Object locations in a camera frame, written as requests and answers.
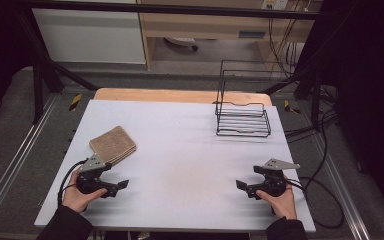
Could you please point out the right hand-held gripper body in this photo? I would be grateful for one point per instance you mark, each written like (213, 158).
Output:
(271, 181)

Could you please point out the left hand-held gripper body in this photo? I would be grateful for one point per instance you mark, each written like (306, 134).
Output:
(91, 180)

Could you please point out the beige towel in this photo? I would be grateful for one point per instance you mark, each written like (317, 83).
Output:
(112, 145)

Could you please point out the person's left hand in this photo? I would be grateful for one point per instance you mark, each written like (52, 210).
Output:
(76, 200)

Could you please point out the person's right hand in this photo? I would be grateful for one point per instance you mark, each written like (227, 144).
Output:
(281, 205)

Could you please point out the white board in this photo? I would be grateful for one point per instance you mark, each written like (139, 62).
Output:
(186, 166)

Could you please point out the yellow and black tape strip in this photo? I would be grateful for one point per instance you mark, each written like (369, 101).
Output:
(75, 102)
(291, 107)

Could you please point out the black metal stand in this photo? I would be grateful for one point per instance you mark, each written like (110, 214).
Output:
(308, 83)
(43, 70)

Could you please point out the black curtain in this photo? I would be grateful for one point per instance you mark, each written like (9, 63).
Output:
(373, 86)

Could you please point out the white cabinet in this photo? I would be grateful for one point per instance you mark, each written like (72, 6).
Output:
(86, 36)

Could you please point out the white chair base with caster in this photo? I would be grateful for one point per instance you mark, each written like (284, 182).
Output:
(181, 41)

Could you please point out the light wooden desk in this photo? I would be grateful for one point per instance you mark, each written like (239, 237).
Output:
(213, 26)

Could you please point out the black metal crossbar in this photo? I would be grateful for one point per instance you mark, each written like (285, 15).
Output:
(166, 9)

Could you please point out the aluminium rail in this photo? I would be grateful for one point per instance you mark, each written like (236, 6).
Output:
(343, 190)
(16, 156)

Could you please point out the white wall socket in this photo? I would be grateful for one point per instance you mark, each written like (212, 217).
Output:
(275, 4)

